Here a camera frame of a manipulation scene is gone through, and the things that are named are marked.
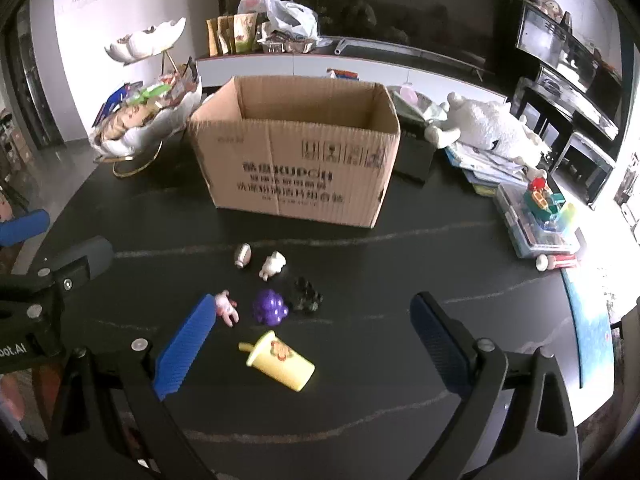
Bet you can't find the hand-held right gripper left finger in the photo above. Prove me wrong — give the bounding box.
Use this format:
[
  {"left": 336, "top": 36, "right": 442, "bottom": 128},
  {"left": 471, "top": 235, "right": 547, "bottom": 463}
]
[{"left": 47, "top": 294, "right": 221, "bottom": 480}]

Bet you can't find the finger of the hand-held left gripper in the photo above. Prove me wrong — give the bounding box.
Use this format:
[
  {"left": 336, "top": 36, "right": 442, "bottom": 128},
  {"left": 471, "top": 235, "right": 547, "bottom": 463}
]
[
  {"left": 0, "top": 209, "right": 51, "bottom": 247},
  {"left": 30, "top": 236, "right": 114, "bottom": 291}
]

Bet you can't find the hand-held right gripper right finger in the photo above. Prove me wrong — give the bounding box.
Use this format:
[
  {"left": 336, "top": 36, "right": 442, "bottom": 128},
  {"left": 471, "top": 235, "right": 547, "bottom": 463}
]
[{"left": 409, "top": 291, "right": 581, "bottom": 480}]

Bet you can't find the pink figure toy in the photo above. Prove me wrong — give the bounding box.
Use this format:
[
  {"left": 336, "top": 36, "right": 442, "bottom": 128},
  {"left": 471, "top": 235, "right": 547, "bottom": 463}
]
[{"left": 215, "top": 290, "right": 240, "bottom": 328}]

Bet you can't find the purple grape toy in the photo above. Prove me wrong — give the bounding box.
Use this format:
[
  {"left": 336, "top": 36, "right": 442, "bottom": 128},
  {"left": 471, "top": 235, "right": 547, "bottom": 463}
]
[{"left": 252, "top": 288, "right": 291, "bottom": 326}]

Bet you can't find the white figure toy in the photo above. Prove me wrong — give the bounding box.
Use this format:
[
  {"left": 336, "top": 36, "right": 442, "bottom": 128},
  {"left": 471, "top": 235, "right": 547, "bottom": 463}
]
[{"left": 259, "top": 251, "right": 287, "bottom": 282}]

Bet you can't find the black toy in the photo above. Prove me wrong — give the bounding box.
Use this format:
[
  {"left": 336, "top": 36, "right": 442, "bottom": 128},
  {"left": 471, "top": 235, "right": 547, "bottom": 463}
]
[{"left": 289, "top": 276, "right": 323, "bottom": 315}]

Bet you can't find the brown cardboard box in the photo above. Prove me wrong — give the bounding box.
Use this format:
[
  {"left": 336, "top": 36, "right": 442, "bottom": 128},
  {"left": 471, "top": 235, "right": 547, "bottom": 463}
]
[{"left": 186, "top": 76, "right": 402, "bottom": 229}]

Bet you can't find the black marble desktop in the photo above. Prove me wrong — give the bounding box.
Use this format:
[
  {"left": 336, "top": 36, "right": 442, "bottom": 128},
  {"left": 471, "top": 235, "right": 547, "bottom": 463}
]
[{"left": 30, "top": 110, "right": 616, "bottom": 480}]

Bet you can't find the yellow toy cup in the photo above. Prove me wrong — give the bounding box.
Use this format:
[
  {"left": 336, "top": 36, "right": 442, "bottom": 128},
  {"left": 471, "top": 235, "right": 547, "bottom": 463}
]
[{"left": 238, "top": 330, "right": 316, "bottom": 392}]

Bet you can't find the clear plastic storage box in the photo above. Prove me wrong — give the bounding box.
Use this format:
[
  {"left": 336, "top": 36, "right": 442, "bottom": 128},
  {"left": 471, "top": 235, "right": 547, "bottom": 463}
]
[{"left": 494, "top": 182, "right": 582, "bottom": 260}]

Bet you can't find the red white tube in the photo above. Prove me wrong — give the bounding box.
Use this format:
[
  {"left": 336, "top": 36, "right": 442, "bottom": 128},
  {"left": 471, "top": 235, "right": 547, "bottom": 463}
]
[{"left": 536, "top": 253, "right": 578, "bottom": 272}]

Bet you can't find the pile of snack packets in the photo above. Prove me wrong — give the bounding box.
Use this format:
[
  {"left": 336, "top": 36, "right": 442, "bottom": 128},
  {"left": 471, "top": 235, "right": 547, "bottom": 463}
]
[{"left": 92, "top": 67, "right": 201, "bottom": 143}]

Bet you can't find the colourful block toy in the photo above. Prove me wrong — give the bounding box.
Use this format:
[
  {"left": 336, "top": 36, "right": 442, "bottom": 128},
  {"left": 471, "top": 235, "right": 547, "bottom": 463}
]
[{"left": 522, "top": 177, "right": 581, "bottom": 233}]

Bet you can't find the stack of books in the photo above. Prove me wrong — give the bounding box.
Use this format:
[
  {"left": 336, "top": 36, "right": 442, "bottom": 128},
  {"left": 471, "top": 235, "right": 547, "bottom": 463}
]
[{"left": 445, "top": 142, "right": 537, "bottom": 197}]

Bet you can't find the white shell tiered tray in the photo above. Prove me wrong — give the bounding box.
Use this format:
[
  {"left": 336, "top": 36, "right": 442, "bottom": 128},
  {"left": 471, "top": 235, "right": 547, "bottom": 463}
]
[{"left": 90, "top": 16, "right": 203, "bottom": 178}]

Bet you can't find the white plush sheep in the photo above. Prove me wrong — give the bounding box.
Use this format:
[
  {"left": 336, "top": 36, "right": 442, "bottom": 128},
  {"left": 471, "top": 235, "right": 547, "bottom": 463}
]
[{"left": 425, "top": 91, "right": 551, "bottom": 168}]

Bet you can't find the green wet wipes pack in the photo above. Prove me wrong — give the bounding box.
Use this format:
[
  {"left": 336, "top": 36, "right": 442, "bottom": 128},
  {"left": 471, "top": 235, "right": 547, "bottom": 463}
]
[{"left": 387, "top": 85, "right": 448, "bottom": 123}]

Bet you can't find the kraft snack pouch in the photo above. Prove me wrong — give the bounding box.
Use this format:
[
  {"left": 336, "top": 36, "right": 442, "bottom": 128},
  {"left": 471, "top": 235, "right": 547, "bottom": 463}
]
[{"left": 218, "top": 14, "right": 235, "bottom": 56}]

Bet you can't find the kraft pouch with green print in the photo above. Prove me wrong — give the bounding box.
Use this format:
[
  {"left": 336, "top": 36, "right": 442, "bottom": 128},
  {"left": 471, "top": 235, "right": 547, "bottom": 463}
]
[{"left": 233, "top": 11, "right": 261, "bottom": 54}]

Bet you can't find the white television cabinet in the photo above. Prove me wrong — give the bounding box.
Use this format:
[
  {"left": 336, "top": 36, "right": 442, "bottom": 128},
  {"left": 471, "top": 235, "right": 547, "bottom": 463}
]
[{"left": 195, "top": 37, "right": 516, "bottom": 107}]

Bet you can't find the foil tray of snacks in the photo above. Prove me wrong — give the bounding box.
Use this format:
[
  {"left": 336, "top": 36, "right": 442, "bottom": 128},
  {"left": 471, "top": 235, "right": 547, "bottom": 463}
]
[{"left": 257, "top": 35, "right": 318, "bottom": 55}]

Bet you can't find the black display cabinet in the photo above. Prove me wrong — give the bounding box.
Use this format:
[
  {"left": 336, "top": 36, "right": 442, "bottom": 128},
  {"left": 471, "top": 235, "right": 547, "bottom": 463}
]
[{"left": 500, "top": 0, "right": 626, "bottom": 207}]

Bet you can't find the white plastic bag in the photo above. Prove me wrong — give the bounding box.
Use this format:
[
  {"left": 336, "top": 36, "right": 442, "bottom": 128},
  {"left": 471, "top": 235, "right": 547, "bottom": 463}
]
[{"left": 257, "top": 0, "right": 319, "bottom": 41}]

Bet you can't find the black television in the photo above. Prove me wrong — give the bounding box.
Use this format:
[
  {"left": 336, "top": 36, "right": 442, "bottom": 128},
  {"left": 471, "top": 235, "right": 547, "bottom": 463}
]
[{"left": 315, "top": 0, "right": 506, "bottom": 68}]

